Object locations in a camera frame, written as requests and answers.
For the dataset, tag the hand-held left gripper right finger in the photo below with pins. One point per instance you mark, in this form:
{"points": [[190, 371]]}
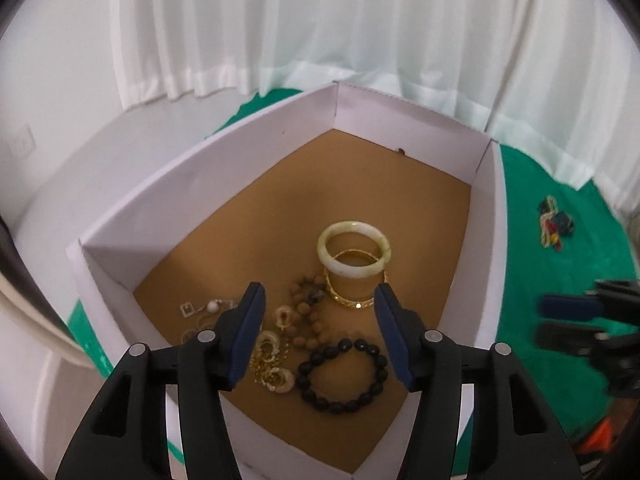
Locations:
{"points": [[392, 335]]}

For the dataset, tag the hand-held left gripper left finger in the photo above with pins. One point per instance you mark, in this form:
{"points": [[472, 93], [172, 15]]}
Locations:
{"points": [[247, 330]]}

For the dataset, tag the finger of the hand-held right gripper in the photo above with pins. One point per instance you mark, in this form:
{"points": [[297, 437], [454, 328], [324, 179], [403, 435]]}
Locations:
{"points": [[570, 337], [570, 306]]}

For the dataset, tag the gold bangle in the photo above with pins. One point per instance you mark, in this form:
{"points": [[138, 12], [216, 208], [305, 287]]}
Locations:
{"points": [[345, 300]]}

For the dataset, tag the pale jade bangle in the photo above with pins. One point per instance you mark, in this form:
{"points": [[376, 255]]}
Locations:
{"points": [[324, 250]]}

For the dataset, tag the white cardboard box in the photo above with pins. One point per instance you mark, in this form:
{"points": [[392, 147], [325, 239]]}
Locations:
{"points": [[280, 185]]}

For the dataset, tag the red bead jewelry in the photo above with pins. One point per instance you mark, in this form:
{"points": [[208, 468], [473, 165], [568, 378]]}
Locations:
{"points": [[554, 235]]}

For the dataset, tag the green velvet cloth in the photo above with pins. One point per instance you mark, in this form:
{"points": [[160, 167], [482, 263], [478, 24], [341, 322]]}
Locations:
{"points": [[540, 285]]}

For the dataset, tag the dark wristwatch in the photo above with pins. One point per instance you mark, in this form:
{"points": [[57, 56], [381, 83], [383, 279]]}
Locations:
{"points": [[565, 224]]}

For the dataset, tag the white curtain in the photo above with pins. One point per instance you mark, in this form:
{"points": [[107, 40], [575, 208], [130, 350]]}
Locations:
{"points": [[350, 20]]}

